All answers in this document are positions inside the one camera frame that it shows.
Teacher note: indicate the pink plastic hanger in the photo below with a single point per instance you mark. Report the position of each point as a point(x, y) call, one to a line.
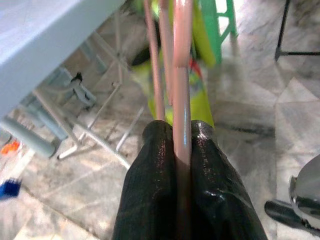
point(182, 100)

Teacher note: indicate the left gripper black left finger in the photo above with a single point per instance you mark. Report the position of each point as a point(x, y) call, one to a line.
point(150, 187)

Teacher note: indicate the lime green shirt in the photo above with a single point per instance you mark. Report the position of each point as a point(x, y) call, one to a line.
point(200, 100)

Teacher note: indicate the small orange toy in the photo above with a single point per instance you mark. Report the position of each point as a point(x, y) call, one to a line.
point(10, 148)

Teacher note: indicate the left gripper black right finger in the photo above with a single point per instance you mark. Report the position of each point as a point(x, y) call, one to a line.
point(217, 200)

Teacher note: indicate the light blue kids table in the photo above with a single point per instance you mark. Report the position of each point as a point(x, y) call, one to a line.
point(30, 140)

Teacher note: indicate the green plastic stool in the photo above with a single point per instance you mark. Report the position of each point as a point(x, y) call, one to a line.
point(212, 30)

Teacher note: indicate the light blue plastic folding table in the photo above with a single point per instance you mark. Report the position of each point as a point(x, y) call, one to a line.
point(37, 37)

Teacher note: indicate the small blue toy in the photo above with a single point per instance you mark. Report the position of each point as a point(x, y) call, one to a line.
point(10, 188)

